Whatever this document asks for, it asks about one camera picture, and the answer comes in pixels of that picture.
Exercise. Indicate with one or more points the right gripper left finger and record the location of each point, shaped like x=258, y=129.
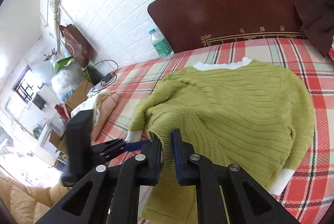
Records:
x=109, y=194

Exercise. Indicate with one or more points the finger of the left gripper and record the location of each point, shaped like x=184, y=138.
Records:
x=111, y=144
x=128, y=147

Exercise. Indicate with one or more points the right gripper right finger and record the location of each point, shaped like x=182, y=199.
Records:
x=224, y=194

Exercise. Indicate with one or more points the green knit sweater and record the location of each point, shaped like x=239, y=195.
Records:
x=252, y=113

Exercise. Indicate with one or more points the peach folded cloth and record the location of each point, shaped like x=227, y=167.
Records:
x=102, y=104

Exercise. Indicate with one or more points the tan puffy jacket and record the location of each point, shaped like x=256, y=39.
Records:
x=27, y=204

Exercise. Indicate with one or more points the white plastic bag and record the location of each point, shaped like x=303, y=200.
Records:
x=66, y=81

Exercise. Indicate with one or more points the red plaid bed sheet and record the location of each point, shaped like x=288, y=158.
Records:
x=309, y=193

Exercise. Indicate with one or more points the brown paper bag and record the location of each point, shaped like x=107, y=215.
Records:
x=78, y=46

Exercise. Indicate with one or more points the green label plastic bottle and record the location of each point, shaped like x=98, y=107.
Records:
x=160, y=44

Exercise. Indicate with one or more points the yellow garment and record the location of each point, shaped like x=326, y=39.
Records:
x=331, y=51

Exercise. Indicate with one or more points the dark brown wooden headboard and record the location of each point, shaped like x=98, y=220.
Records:
x=193, y=24

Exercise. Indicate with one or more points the dark brown garment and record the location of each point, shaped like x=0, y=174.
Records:
x=317, y=22

